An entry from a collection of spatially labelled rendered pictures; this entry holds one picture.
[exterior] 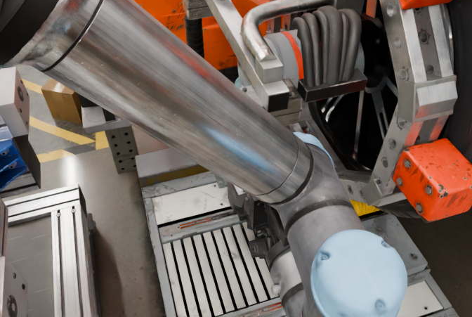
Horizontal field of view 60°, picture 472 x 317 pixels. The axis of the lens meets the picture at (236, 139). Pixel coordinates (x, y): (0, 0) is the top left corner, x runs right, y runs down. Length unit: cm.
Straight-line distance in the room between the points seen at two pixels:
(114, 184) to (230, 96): 145
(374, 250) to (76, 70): 27
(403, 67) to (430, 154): 13
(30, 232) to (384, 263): 122
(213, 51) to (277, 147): 97
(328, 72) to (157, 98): 31
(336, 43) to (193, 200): 108
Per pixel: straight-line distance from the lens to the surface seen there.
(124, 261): 154
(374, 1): 84
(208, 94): 31
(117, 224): 163
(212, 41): 129
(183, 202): 154
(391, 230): 137
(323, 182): 43
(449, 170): 63
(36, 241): 142
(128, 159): 173
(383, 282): 36
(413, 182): 64
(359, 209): 101
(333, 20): 57
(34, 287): 134
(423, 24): 63
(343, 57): 57
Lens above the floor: 131
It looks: 45 degrees down
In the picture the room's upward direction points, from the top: straight up
